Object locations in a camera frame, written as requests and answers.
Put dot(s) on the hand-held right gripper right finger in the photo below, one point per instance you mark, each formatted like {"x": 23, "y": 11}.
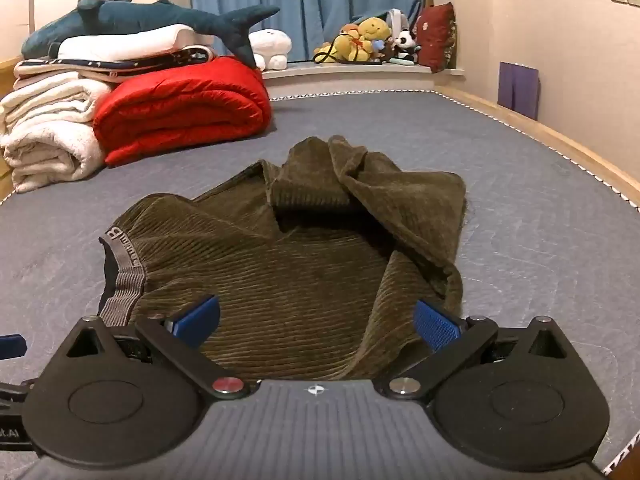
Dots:
{"x": 437, "y": 327}

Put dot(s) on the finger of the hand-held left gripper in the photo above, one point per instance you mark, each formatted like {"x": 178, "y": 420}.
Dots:
{"x": 10, "y": 346}

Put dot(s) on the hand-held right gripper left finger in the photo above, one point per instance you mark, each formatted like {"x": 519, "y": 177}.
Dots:
{"x": 200, "y": 317}

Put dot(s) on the brown towel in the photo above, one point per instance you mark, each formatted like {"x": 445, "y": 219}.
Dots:
{"x": 300, "y": 270}

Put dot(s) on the grey mattress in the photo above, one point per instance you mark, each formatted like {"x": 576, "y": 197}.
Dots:
{"x": 500, "y": 260}

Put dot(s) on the red folded quilt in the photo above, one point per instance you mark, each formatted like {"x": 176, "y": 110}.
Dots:
{"x": 190, "y": 105}

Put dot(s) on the white fluffy folded blanket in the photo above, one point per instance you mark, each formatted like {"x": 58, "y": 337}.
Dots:
{"x": 45, "y": 125}

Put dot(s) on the purple board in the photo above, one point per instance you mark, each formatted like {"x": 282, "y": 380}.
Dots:
{"x": 519, "y": 91}

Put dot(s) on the white window sill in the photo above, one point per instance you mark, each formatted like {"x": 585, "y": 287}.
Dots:
{"x": 350, "y": 74}

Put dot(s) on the dark patterned folded blanket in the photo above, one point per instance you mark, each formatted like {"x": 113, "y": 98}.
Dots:
{"x": 100, "y": 66}

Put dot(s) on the white round plush toy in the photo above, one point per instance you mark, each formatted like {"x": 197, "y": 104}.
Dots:
{"x": 270, "y": 45}

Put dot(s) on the white folded pillow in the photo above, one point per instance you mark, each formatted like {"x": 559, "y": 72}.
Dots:
{"x": 125, "y": 42}

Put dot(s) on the panda plush toy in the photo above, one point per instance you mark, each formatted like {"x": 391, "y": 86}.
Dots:
{"x": 406, "y": 44}

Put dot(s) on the red cushion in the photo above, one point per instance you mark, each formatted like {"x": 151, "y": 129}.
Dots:
{"x": 436, "y": 37}

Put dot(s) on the orange yellow plush toy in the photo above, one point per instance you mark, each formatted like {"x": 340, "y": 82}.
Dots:
{"x": 347, "y": 49}

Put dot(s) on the blue shark plush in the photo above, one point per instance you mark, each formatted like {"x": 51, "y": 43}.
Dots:
{"x": 130, "y": 15}

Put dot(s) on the white blue plush toy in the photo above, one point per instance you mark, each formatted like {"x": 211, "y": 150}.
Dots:
{"x": 396, "y": 19}

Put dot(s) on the wooden bed frame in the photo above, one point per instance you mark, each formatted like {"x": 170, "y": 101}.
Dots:
{"x": 550, "y": 145}

